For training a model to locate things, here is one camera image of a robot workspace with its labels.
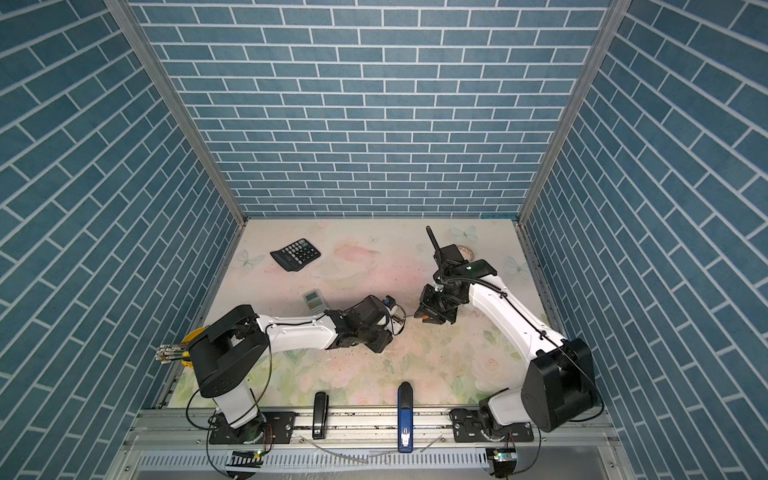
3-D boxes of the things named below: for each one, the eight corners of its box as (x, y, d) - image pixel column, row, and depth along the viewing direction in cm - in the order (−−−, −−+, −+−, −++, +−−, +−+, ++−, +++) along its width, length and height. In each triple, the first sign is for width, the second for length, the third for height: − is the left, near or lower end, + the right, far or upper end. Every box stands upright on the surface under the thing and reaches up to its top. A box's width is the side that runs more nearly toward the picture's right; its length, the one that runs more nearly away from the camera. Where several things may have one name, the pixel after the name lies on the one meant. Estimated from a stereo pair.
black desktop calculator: (271, 256, 110) (270, 253, 109) (302, 237, 116) (300, 234, 115) (290, 276, 105) (288, 272, 103) (320, 255, 111) (319, 251, 109)
